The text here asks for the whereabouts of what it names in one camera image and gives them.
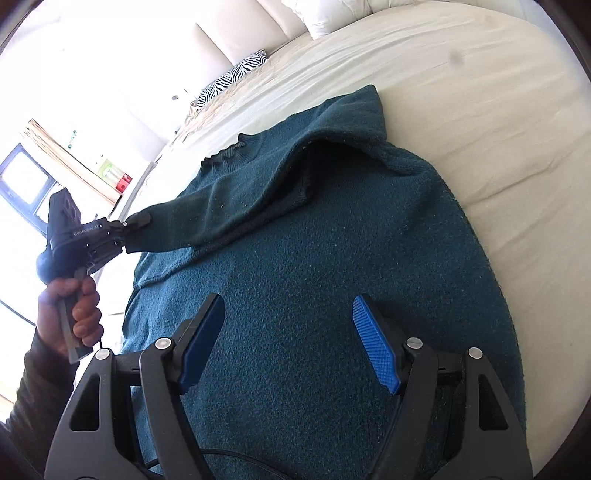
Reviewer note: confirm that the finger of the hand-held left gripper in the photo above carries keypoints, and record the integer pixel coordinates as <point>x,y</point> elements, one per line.
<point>137,222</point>

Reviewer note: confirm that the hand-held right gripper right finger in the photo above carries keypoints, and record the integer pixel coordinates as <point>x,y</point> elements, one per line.
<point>374,341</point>

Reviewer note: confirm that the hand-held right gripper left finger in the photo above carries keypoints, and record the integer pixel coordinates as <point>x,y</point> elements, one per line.
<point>203,341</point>

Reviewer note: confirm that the teal knit sweater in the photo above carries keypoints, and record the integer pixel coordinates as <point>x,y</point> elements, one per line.
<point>300,258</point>

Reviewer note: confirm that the person's left forearm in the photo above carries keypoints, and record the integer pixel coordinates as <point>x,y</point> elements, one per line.
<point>37,387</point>

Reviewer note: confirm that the person's left hand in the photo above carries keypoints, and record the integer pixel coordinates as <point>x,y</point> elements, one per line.
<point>51,314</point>

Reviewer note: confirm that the red box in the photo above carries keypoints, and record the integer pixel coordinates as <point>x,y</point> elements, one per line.
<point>124,184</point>

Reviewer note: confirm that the green container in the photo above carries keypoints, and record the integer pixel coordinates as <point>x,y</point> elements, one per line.
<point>110,171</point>

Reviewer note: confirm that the beige curtain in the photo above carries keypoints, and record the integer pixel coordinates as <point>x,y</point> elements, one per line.
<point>69,161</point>

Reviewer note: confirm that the dark framed window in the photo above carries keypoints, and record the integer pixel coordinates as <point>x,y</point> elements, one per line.
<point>23,173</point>

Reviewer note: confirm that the zebra print pillow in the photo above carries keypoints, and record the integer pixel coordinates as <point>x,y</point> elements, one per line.
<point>231,76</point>

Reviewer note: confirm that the cream padded headboard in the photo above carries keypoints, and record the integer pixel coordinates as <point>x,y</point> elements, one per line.
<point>249,32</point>

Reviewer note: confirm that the bed with cream sheet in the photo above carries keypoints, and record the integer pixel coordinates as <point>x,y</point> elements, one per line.
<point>461,115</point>

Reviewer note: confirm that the white pillow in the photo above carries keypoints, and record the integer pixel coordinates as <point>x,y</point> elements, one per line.
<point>337,14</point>

